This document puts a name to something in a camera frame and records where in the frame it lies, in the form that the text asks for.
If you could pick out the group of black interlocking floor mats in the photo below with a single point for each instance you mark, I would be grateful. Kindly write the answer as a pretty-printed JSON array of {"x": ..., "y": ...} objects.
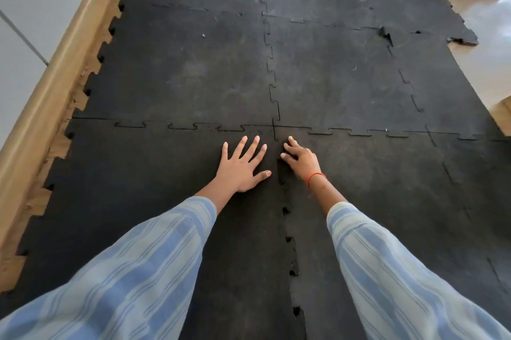
[{"x": 179, "y": 64}]

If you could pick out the black rubber mat tile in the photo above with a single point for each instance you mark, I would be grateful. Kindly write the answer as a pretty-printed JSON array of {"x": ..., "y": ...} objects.
[
  {"x": 119, "y": 180},
  {"x": 391, "y": 180}
]

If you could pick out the light wooden skirting board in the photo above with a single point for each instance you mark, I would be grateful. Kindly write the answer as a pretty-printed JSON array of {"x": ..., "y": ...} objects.
[{"x": 48, "y": 100}]

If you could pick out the person's right thumb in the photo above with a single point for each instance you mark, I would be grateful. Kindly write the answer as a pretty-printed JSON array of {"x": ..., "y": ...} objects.
[{"x": 287, "y": 157}]

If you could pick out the person's left middle finger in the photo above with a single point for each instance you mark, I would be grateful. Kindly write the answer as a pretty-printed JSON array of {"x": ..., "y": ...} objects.
[{"x": 252, "y": 148}]

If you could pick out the light wooden furniture corner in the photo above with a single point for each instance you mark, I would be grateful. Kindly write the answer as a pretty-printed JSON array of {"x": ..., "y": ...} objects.
[{"x": 504, "y": 116}]

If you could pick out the person's right forearm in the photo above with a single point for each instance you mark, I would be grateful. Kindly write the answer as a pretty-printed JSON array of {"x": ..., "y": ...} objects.
[{"x": 399, "y": 272}]

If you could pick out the person's left thumb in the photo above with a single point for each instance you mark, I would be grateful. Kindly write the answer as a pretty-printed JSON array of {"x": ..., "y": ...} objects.
[{"x": 263, "y": 175}]

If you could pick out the person's left forearm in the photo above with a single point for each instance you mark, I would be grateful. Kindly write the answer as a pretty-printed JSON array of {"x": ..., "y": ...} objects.
[{"x": 131, "y": 272}]

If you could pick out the person's left hand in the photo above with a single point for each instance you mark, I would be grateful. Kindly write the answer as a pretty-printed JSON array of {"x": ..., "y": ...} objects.
[{"x": 238, "y": 171}]

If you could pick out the person's right hand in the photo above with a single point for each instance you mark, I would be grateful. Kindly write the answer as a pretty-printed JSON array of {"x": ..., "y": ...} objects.
[{"x": 305, "y": 162}]

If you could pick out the person's left little finger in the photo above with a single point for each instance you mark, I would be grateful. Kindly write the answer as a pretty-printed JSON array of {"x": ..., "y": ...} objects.
[{"x": 224, "y": 151}]

